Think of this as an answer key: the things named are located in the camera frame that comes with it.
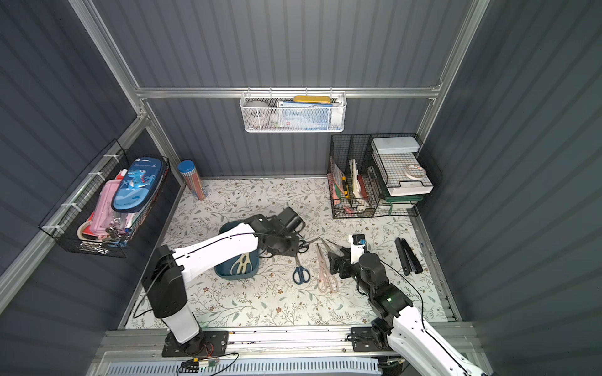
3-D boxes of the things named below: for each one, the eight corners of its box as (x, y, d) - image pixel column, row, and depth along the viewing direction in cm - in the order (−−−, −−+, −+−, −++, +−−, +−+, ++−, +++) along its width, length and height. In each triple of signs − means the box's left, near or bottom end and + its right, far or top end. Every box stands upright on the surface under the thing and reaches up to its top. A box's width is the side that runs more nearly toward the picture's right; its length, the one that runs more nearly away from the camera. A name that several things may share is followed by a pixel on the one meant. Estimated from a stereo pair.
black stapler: (403, 275, 90) (405, 272, 88) (393, 240, 99) (395, 237, 97) (421, 275, 90) (424, 272, 88) (410, 240, 99) (412, 237, 97)
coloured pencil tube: (195, 202, 113) (178, 174, 98) (193, 191, 118) (176, 162, 103) (208, 198, 115) (193, 169, 100) (206, 187, 119) (191, 158, 104)
